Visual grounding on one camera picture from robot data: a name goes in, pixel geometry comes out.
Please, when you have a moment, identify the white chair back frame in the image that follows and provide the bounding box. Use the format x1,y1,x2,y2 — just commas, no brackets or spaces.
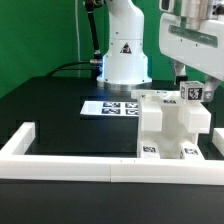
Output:
131,89,211,134

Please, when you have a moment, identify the thin white hanging cable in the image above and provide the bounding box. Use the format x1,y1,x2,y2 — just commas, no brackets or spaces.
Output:
76,0,82,78

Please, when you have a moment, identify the white chair seat block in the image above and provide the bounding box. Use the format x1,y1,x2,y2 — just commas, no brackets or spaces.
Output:
137,99,198,159

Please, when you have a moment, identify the white paper marker sheet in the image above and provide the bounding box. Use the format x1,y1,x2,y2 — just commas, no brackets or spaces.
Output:
80,101,138,117

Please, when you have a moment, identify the black robot cable hose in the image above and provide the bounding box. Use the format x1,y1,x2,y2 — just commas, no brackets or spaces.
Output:
45,0,103,78

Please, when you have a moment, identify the white U-shaped fence frame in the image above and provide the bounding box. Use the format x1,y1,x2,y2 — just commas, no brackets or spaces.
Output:
0,122,224,186

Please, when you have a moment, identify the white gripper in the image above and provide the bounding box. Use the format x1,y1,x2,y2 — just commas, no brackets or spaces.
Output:
159,0,224,102

